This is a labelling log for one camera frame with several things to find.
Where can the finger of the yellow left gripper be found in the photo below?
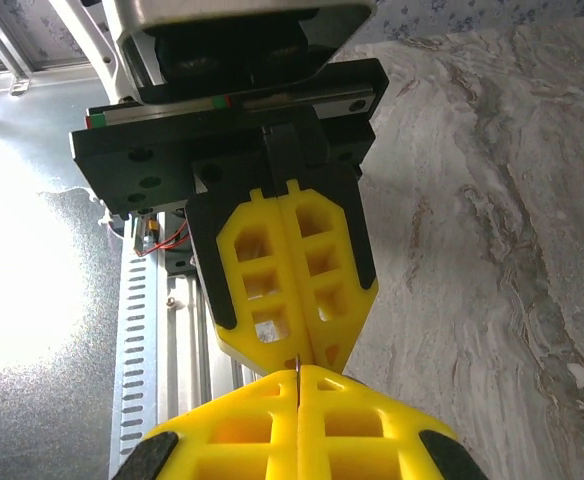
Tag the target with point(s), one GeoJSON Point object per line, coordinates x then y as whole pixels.
{"type": "Point", "coordinates": [232, 300]}
{"type": "Point", "coordinates": [337, 320]}

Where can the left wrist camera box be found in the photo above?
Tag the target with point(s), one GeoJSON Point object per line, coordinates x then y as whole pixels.
{"type": "Point", "coordinates": [232, 45]}

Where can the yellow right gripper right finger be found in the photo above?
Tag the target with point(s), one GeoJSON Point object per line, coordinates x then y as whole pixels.
{"type": "Point", "coordinates": [362, 440]}

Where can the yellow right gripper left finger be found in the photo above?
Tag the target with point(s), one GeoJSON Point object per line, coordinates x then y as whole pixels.
{"type": "Point", "coordinates": [242, 440]}

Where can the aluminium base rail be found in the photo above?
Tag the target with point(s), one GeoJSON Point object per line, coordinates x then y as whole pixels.
{"type": "Point", "coordinates": [187, 310]}

